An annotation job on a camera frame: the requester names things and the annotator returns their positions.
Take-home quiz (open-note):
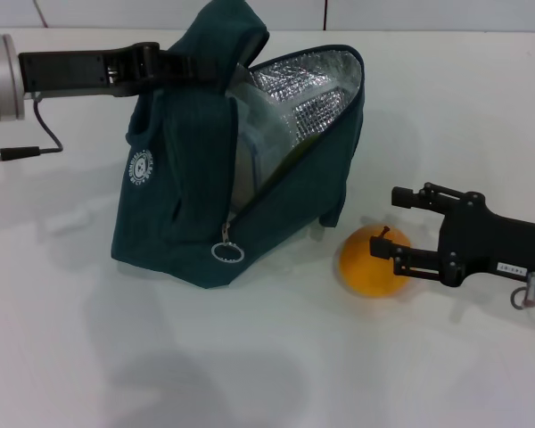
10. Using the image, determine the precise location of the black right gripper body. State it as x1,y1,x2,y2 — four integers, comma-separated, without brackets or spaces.
436,190,535,290

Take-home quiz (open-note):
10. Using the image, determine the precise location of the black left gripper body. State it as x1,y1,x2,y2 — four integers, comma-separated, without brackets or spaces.
18,41,162,100

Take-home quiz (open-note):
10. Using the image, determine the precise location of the orange yellow pear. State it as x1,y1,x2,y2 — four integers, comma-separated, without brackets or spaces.
337,224,414,299

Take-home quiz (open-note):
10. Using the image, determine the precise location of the dark teal insulated lunch bag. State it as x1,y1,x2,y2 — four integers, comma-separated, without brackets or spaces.
110,0,367,291

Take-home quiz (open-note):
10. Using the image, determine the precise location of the green cucumber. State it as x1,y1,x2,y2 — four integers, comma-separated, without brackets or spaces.
267,133,327,191

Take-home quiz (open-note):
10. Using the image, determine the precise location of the grey right arm cable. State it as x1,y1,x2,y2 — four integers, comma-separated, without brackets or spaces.
510,270,535,312

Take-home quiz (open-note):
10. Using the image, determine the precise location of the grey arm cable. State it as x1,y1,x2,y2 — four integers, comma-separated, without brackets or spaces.
510,270,535,312
0,95,64,173

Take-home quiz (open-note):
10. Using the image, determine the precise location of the grey left arm cable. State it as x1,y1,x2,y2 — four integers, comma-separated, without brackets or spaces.
0,95,64,173

